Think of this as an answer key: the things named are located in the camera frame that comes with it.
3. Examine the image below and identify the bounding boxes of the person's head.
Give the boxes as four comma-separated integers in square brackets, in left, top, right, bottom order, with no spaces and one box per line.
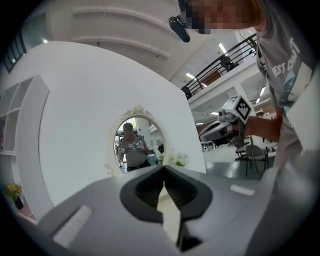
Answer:
[178,0,267,35]

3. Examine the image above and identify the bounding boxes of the person's right forearm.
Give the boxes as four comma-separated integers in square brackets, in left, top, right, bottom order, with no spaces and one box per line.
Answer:
[246,115,285,143]

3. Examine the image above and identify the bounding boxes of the white flower bunch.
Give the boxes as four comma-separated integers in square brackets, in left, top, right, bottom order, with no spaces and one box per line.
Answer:
[169,149,190,168]

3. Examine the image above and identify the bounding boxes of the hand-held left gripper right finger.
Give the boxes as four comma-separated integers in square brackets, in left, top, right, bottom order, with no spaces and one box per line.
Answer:
[163,166,273,256]

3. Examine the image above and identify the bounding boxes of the pink box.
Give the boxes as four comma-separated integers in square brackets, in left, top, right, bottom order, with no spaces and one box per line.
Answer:
[17,205,39,222]

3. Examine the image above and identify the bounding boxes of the yellow potted flowers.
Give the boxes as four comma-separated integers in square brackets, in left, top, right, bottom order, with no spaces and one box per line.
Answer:
[5,183,25,211]

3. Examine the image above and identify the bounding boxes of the black balcony railing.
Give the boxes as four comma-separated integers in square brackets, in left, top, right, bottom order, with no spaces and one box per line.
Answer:
[180,33,259,100]

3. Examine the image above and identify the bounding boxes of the black head-mounted camera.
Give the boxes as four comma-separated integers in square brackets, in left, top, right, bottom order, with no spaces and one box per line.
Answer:
[168,15,191,43]

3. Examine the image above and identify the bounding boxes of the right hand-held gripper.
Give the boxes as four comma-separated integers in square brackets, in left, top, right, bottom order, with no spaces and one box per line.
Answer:
[198,94,252,154]

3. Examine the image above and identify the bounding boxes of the cream vanity dressing table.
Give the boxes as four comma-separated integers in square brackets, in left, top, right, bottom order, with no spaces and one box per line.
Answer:
[104,162,182,248]

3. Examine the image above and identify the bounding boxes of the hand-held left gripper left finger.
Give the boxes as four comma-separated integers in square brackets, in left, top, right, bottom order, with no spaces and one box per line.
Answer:
[37,164,180,256]

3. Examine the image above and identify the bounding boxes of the white shelf unit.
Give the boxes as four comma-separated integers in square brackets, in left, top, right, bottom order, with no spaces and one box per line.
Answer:
[0,74,51,222]

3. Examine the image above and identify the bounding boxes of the oval white-framed mirror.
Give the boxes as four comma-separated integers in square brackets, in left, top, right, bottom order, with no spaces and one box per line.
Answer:
[108,104,171,176]

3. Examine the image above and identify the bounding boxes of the person's grey printed t-shirt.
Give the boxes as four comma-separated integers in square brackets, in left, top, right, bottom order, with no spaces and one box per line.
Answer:
[254,0,320,173]

